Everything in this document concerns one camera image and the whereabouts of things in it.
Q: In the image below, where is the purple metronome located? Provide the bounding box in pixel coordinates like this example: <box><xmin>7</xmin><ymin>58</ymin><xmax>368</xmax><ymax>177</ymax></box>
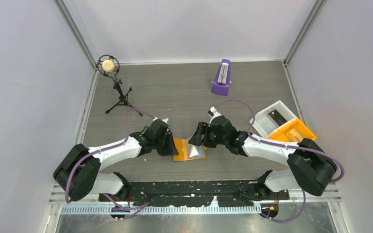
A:
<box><xmin>211</xmin><ymin>59</ymin><xmax>231</xmax><ymax>96</ymax></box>

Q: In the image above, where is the black device in white bin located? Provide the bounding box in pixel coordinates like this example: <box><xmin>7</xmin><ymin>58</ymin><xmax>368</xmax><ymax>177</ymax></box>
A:
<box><xmin>268</xmin><ymin>110</ymin><xmax>287</xmax><ymax>127</ymax></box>

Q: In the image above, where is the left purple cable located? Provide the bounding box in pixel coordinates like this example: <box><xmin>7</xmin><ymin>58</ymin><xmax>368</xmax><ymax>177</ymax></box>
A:
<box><xmin>65</xmin><ymin>108</ymin><xmax>158</xmax><ymax>220</ymax></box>

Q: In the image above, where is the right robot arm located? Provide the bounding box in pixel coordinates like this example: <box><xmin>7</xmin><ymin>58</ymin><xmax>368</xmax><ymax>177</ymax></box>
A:
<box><xmin>188</xmin><ymin>116</ymin><xmax>338</xmax><ymax>199</ymax></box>

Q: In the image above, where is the purple cable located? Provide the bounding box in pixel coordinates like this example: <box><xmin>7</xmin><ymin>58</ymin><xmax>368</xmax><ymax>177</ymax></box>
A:
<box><xmin>214</xmin><ymin>99</ymin><xmax>345</xmax><ymax>223</ymax></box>
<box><xmin>65</xmin><ymin>108</ymin><xmax>158</xmax><ymax>220</ymax></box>

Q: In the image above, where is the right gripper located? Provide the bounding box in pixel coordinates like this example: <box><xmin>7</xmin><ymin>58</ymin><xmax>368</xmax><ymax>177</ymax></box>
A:
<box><xmin>188</xmin><ymin>122</ymin><xmax>228</xmax><ymax>149</ymax></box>

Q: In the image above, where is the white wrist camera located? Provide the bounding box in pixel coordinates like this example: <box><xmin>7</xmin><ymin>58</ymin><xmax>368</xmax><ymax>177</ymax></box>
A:
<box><xmin>207</xmin><ymin>106</ymin><xmax>221</xmax><ymax>121</ymax></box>
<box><xmin>154</xmin><ymin>117</ymin><xmax>169</xmax><ymax>124</ymax></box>

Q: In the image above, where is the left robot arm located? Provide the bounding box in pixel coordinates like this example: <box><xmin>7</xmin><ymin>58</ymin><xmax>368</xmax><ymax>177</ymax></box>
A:
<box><xmin>53</xmin><ymin>118</ymin><xmax>178</xmax><ymax>203</ymax></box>

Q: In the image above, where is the orange leather card holder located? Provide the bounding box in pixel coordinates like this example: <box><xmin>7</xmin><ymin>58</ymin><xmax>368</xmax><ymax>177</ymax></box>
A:
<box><xmin>173</xmin><ymin>138</ymin><xmax>206</xmax><ymax>162</ymax></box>

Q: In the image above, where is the white plastic bin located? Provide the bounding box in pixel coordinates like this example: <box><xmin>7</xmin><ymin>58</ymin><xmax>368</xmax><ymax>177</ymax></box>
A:
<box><xmin>249</xmin><ymin>100</ymin><xmax>298</xmax><ymax>138</ymax></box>

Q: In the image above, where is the orange plastic bin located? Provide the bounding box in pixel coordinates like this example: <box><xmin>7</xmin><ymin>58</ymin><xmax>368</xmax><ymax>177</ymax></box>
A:
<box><xmin>268</xmin><ymin>118</ymin><xmax>317</xmax><ymax>142</ymax></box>

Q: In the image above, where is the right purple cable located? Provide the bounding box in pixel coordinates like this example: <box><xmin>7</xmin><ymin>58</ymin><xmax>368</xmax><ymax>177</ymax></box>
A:
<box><xmin>214</xmin><ymin>99</ymin><xmax>345</xmax><ymax>223</ymax></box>

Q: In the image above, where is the aluminium frame rail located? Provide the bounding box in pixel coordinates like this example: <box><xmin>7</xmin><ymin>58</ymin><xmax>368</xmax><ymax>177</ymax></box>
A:
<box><xmin>286</xmin><ymin>188</ymin><xmax>342</xmax><ymax>202</ymax></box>

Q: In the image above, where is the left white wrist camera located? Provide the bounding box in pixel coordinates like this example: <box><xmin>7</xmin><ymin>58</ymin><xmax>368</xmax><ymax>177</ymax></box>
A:
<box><xmin>154</xmin><ymin>117</ymin><xmax>169</xmax><ymax>124</ymax></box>

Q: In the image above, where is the microphone on black tripod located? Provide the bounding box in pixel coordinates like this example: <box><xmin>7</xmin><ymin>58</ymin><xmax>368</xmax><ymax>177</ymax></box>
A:
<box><xmin>95</xmin><ymin>54</ymin><xmax>134</xmax><ymax>114</ymax></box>

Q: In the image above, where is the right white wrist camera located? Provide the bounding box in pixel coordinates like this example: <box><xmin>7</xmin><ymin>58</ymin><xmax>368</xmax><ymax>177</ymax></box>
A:
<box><xmin>207</xmin><ymin>106</ymin><xmax>221</xmax><ymax>121</ymax></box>

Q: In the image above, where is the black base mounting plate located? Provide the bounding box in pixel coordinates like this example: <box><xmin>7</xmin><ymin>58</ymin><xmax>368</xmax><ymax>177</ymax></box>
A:
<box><xmin>99</xmin><ymin>180</ymin><xmax>289</xmax><ymax>207</ymax></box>

